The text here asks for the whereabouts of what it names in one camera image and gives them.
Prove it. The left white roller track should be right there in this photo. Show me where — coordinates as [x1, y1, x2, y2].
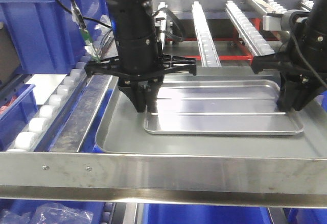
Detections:
[6, 56, 90, 152]

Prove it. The red metal frame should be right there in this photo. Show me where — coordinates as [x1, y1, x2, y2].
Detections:
[165, 17, 279, 65]

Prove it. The steel shelf front rail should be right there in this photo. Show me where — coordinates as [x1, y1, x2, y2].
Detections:
[1, 152, 326, 208]

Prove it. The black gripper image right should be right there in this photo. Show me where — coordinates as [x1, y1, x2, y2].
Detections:
[250, 52, 326, 111]

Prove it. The steel lane divider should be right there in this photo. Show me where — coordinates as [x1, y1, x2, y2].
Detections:
[50, 75, 117, 153]
[246, 0, 282, 17]

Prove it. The small silver tray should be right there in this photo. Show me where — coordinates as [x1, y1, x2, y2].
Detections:
[144, 80, 304, 135]

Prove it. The blue bin lower left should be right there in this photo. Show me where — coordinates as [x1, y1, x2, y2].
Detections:
[1, 200, 104, 223]

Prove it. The white roller track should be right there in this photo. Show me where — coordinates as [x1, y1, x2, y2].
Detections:
[192, 1, 222, 68]
[267, 0, 287, 13]
[6, 56, 90, 152]
[225, 1, 275, 56]

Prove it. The blue bin lower centre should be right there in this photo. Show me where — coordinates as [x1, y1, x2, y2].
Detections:
[142, 204, 271, 223]

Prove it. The steel lane divider left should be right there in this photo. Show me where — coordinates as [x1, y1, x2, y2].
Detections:
[50, 75, 117, 153]

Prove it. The black cable upper left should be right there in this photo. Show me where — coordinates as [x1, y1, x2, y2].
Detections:
[45, 0, 113, 30]

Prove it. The far right roller track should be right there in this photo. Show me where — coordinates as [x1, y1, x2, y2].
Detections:
[300, 0, 314, 12]

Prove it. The steel lane divider right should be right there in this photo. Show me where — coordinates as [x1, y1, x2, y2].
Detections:
[246, 0, 282, 17]

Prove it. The large grey serving tray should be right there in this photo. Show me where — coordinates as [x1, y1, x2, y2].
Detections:
[96, 67, 326, 158]

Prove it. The clear plastic bag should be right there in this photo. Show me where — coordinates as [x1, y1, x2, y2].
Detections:
[1, 203, 94, 223]

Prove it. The blue bin upper left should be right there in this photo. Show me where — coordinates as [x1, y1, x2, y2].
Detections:
[0, 0, 114, 76]

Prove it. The green circuit board connector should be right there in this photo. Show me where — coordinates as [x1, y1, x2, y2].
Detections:
[79, 28, 100, 63]

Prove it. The small blue bin left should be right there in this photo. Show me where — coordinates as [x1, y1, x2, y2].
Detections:
[1, 84, 38, 151]

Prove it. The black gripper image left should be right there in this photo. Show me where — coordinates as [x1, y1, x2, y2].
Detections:
[85, 53, 197, 113]

